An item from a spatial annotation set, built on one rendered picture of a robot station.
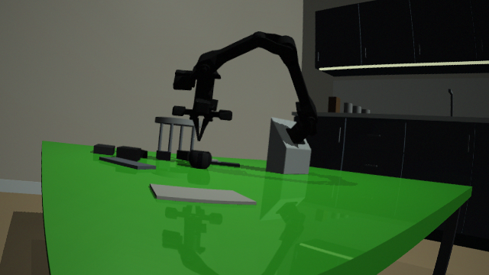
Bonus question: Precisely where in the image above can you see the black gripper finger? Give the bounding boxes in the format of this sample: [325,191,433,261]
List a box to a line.
[199,118,212,141]
[189,118,199,141]

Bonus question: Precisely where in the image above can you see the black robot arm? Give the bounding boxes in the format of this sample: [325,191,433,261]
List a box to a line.
[173,31,318,144]

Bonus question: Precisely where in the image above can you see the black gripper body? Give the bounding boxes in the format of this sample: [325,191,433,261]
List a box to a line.
[172,89,232,121]

